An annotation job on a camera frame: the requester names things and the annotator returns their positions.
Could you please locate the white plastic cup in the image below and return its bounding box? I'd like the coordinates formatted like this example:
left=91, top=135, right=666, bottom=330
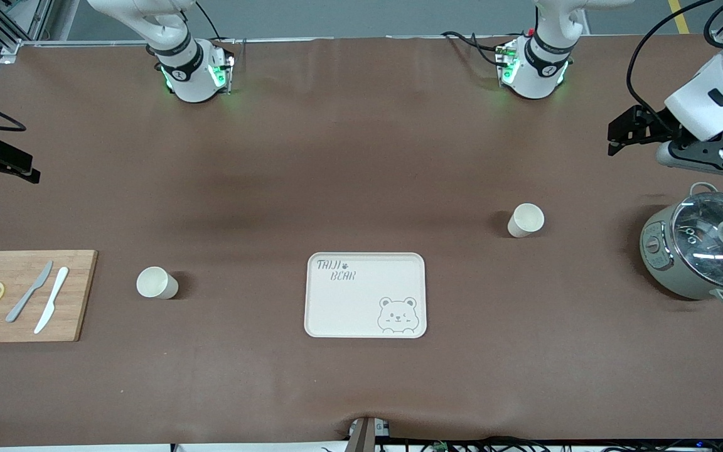
left=507, top=203, right=545, bottom=239
left=136, top=266, right=179, bottom=299

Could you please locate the white bear print tray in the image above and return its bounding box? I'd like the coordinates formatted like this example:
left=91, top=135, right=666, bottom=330
left=304, top=252, right=427, bottom=340

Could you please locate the grey plastic knife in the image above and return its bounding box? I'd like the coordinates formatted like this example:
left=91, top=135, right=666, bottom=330
left=5, top=261, right=53, bottom=323

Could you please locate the glass pot lid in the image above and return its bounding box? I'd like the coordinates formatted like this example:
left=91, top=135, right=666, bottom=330
left=671, top=191, right=723, bottom=289

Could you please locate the white plastic knife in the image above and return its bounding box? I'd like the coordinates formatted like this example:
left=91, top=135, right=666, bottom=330
left=34, top=267, right=70, bottom=335

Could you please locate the grey-green electric cooking pot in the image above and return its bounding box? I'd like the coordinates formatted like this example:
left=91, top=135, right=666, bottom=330
left=640, top=182, right=723, bottom=307

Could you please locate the bamboo cutting board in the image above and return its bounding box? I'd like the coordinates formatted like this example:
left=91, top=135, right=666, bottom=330
left=0, top=250, right=98, bottom=343

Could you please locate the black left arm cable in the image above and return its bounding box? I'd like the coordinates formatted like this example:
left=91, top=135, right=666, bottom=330
left=626, top=0, right=723, bottom=129

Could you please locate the black left base cable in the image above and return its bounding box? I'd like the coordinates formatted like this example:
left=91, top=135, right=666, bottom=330
left=440, top=30, right=513, bottom=67

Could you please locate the black base cable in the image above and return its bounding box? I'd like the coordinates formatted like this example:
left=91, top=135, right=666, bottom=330
left=195, top=0, right=246, bottom=60
left=440, top=30, right=513, bottom=67

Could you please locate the black right base cable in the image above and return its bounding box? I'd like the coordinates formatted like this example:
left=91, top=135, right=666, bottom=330
left=195, top=0, right=246, bottom=60

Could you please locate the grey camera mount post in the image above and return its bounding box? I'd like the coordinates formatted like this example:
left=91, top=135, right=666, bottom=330
left=348, top=416, right=392, bottom=452

